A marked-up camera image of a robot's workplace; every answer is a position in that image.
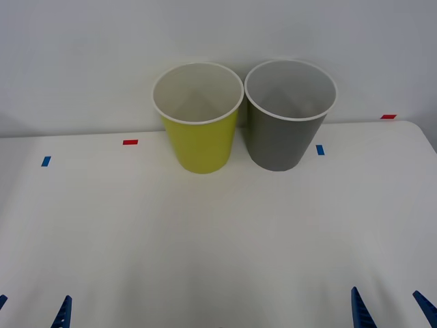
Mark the grey plastic waste bin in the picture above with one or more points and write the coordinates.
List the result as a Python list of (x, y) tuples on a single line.
[(283, 143)]

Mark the yellow-green plastic waste bin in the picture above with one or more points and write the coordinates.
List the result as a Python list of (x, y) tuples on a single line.
[(201, 147)]

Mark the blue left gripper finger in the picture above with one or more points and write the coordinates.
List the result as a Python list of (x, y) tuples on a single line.
[(63, 312), (2, 301)]

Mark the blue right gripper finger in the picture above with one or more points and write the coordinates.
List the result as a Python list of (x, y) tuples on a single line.
[(360, 312), (426, 305)]

